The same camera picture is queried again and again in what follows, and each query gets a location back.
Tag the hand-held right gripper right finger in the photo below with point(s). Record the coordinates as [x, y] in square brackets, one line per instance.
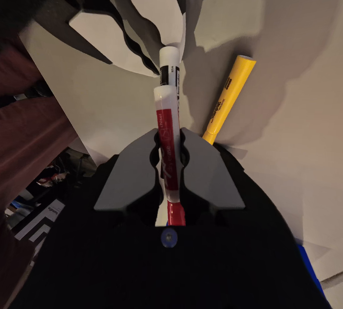
[211, 180]

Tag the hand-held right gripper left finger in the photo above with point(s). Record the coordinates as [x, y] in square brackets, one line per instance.
[128, 180]

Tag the red dry erase marker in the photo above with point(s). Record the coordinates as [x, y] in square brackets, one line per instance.
[167, 132]

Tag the black dry erase marker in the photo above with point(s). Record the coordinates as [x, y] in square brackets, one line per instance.
[169, 59]

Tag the yellow marker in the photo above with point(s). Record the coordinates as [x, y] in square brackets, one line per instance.
[230, 94]

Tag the white printed box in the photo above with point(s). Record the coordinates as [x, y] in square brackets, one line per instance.
[45, 217]

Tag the black belt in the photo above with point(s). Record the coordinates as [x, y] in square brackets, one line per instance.
[40, 90]

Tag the blue plastic bin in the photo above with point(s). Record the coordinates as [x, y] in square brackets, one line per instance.
[308, 260]

